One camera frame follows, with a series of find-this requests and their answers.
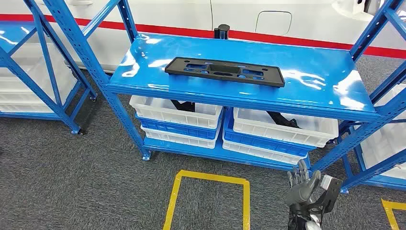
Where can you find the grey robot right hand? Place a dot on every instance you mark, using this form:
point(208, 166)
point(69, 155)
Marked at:
point(299, 193)

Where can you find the long black plastic part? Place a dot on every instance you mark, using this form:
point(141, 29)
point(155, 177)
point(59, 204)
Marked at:
point(269, 77)

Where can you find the blue metal shelf rack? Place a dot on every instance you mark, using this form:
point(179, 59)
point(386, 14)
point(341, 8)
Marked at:
point(9, 35)
point(390, 185)
point(317, 63)

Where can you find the blue plastic bin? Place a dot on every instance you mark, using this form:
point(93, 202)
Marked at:
point(177, 128)
point(253, 141)

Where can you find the yellow floor tape square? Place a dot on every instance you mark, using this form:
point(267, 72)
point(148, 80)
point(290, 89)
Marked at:
point(173, 203)

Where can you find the white car body red stripe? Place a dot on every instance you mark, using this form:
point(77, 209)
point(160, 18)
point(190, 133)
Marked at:
point(190, 16)

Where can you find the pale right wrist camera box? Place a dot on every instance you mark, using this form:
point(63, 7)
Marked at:
point(326, 182)

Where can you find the black cylindrical post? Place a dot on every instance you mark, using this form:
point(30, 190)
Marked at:
point(222, 31)

